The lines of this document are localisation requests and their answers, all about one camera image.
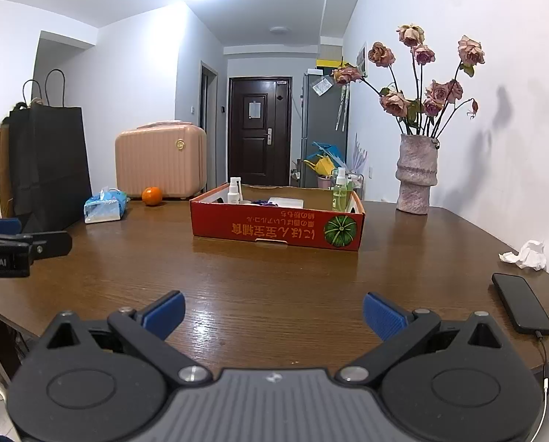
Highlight black paper bag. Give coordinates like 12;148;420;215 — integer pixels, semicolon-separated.
8;69;94;234

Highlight dark brown door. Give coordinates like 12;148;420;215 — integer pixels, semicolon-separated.
228;77;292;187

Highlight blue tissue pack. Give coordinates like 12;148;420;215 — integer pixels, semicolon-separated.
84;187;130;225

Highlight green spray bottle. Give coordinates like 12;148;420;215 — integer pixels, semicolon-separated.
331;168;353;213

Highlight dried rose bouquet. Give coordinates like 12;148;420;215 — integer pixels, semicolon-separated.
331;23;486;139

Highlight red cardboard box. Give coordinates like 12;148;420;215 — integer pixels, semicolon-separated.
190;183;365;252

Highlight black smartphone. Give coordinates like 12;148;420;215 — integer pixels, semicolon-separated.
492;273;549;335

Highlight white plastic container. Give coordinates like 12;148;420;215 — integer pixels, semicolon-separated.
267;197;305;211

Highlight pink textured vase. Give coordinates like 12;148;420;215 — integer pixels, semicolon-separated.
395;133;440;216

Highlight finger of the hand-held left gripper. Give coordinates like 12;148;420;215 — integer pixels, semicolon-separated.
0;231;73;259
0;218;33;243

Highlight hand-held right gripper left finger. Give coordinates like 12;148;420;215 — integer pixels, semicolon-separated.
34;290;213;387

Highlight crumpled white tissue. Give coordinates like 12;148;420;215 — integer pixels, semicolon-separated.
498;239;548;271

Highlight grey refrigerator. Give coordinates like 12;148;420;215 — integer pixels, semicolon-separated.
300;68;349;189

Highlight yellow watering can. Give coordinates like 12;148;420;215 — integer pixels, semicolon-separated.
304;157;333;174

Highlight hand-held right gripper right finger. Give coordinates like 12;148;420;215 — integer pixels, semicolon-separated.
336;291;517;386

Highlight pink suitcase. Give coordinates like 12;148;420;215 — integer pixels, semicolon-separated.
115;122;208;201

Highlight wire rack with bottles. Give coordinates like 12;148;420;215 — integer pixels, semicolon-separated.
332;172;365;200

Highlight blue folding rack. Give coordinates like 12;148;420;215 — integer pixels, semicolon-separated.
312;140;344;160

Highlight white cable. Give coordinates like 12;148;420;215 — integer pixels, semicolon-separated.
532;376;549;442

